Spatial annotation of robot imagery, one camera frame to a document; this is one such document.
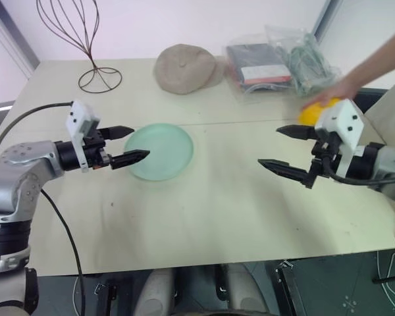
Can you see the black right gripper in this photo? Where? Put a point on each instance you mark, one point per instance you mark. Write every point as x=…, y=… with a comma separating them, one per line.
x=326, y=151

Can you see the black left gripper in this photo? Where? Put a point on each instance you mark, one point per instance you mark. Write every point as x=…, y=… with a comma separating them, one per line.
x=95, y=151

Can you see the yellow round object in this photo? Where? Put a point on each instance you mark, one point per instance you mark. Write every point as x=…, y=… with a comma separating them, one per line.
x=311, y=114

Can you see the bare person forearm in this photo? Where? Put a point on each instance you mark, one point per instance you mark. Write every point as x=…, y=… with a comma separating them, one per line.
x=378, y=56

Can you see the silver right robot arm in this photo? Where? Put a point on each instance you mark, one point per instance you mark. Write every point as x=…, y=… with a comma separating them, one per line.
x=391, y=159

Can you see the pale green plate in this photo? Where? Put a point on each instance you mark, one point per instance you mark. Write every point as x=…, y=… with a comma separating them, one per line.
x=164, y=151

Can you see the bare person hand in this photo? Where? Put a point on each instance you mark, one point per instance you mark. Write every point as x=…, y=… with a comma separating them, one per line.
x=340, y=90

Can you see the plastic bag with black item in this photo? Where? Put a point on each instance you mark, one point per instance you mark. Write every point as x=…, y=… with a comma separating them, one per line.
x=256, y=64

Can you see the beige flat cap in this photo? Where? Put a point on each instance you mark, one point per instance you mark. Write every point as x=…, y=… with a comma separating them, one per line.
x=184, y=67

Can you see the beige person clothing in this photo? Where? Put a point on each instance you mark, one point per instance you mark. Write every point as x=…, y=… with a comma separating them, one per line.
x=390, y=112

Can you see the black marked floor mat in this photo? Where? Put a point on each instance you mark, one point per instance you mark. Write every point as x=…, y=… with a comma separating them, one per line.
x=342, y=289

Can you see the grey rounded shape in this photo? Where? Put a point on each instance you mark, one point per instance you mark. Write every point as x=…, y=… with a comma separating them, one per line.
x=158, y=293
x=243, y=289

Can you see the pale robot torso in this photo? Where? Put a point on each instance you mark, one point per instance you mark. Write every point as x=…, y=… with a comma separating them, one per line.
x=5, y=296

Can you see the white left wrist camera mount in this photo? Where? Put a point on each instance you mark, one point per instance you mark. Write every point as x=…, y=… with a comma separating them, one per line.
x=79, y=115

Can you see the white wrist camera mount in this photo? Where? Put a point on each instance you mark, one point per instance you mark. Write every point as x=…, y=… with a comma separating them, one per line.
x=344, y=120
x=79, y=115

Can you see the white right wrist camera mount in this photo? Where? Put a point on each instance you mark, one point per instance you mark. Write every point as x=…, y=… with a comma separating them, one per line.
x=344, y=120

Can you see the black table frame leg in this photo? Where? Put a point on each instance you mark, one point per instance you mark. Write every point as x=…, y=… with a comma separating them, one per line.
x=289, y=289

